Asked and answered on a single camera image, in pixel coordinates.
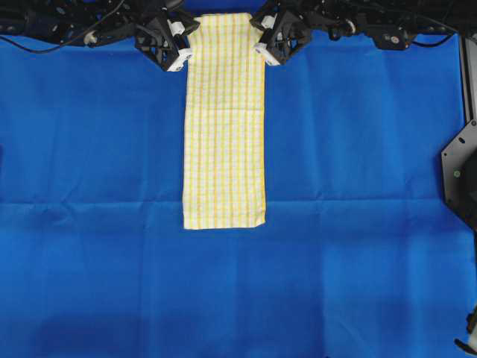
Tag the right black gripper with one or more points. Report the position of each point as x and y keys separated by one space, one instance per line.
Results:
x=284 y=33

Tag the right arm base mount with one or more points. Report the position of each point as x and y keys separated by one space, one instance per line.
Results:
x=458 y=158

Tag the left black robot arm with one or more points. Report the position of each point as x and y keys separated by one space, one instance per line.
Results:
x=76 y=23

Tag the black white clip object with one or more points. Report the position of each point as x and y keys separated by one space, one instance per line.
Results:
x=469 y=347

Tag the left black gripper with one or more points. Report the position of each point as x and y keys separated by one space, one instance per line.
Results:
x=162 y=37

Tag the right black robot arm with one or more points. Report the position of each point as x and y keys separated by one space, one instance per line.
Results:
x=392 y=25

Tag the yellow striped towel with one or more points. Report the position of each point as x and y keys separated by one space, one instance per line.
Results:
x=224 y=139

